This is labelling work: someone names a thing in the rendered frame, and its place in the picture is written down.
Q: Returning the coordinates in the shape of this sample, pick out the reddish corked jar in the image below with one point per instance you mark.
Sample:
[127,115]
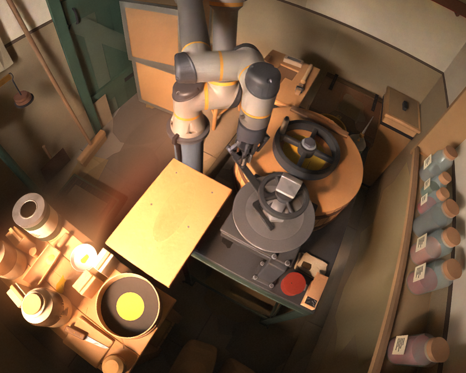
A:
[431,278]
[417,350]
[431,247]
[431,203]

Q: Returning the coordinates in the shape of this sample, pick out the wooden broom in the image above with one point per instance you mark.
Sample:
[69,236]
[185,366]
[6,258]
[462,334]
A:
[42,61]

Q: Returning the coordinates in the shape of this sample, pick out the small wooden card box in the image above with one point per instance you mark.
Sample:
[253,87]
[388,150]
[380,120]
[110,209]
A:
[314,286]

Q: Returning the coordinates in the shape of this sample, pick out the orange wooden cabinet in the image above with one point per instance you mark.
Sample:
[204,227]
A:
[151,34]

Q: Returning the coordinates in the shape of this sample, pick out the dark floor hatch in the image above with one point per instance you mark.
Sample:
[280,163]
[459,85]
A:
[349,92]

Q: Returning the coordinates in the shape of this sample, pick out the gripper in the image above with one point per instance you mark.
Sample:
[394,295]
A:
[251,133]

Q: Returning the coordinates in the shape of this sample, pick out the wooden stool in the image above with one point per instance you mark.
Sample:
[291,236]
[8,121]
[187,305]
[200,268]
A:
[202,358]

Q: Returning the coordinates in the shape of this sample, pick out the hanging brown weight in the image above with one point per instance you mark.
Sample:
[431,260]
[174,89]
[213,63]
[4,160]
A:
[23,99]

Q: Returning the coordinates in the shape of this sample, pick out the green wooden door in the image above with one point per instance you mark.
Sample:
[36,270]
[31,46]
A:
[97,53]

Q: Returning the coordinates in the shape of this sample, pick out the grey oil can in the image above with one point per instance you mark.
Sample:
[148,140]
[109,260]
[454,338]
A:
[360,138]

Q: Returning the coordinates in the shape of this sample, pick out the dark spoked pulley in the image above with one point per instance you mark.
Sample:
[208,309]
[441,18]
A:
[265,199]

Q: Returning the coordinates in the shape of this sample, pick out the round tub with yellow disc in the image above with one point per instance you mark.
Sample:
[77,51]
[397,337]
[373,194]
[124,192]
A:
[130,306]

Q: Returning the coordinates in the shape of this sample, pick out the dark spanner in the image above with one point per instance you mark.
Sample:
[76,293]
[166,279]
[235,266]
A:
[256,193]

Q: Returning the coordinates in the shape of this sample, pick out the small cork-topped jar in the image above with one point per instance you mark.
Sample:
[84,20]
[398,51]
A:
[112,365]

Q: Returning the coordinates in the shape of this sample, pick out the pale sanding block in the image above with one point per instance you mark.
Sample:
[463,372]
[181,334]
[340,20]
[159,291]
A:
[293,59]

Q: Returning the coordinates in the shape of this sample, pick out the red round disc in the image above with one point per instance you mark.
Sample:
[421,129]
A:
[293,283]

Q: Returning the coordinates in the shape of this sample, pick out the wooden crate table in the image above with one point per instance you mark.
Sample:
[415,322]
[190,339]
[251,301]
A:
[54,267]

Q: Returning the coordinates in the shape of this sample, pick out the wooden box with dark knob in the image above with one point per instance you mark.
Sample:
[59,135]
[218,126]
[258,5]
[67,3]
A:
[398,115]

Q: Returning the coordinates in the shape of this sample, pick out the pale labelled jar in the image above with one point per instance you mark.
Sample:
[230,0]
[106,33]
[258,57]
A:
[2,259]
[44,307]

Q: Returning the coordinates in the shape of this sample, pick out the grey metal mill base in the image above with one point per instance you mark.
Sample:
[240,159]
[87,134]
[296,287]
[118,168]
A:
[252,263]

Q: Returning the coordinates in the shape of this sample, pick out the round wooden mill tub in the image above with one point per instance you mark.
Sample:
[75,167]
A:
[345,170]

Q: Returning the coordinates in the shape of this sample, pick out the wooden workbench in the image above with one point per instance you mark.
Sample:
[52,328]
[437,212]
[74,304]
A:
[287,88]

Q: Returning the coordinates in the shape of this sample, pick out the grey metal block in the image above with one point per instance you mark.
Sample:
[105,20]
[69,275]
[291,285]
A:
[289,187]

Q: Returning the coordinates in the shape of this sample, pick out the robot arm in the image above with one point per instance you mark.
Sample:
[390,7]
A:
[194,22]

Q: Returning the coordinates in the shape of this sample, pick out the wooden wall shelf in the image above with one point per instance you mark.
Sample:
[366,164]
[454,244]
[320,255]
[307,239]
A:
[396,247]

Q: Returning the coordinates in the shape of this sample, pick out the dark floor frame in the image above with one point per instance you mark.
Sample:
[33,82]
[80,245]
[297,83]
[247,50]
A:
[101,197]

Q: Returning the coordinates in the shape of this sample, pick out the yellow wooden board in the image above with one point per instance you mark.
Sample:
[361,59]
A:
[171,224]

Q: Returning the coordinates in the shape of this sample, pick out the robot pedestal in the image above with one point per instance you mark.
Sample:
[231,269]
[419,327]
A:
[191,152]

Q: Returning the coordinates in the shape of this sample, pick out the black handwheel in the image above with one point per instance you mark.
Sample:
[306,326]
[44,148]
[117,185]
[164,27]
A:
[281,150]

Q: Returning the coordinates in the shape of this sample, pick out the grey-blue corked jar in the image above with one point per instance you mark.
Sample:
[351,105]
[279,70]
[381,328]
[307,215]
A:
[437,162]
[435,218]
[437,182]

